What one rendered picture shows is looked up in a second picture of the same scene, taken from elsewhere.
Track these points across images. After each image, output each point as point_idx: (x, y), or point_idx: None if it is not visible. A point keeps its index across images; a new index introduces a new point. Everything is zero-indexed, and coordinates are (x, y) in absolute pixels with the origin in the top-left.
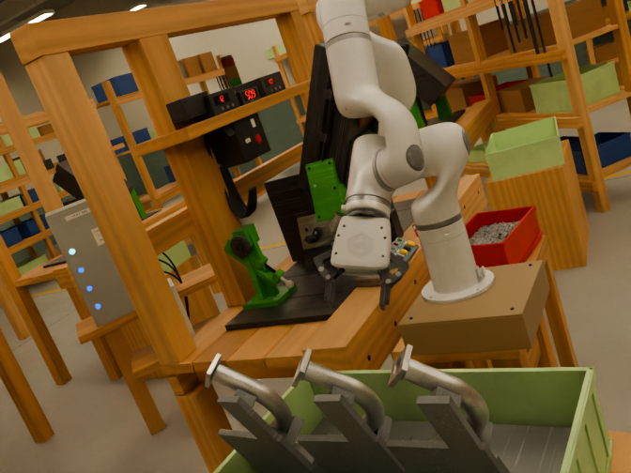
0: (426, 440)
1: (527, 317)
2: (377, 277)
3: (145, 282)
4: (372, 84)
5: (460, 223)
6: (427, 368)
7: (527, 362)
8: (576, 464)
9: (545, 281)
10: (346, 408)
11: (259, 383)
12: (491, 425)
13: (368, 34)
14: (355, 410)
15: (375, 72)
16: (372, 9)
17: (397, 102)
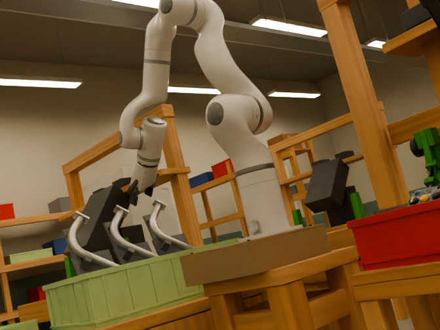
0: (93, 252)
1: (186, 264)
2: (374, 211)
3: (364, 159)
4: (142, 90)
5: (239, 179)
6: (74, 221)
7: (220, 310)
8: (61, 285)
9: (243, 260)
10: (105, 228)
11: (150, 215)
12: (84, 259)
13: (146, 59)
14: (108, 232)
15: (145, 82)
16: (164, 33)
17: (129, 105)
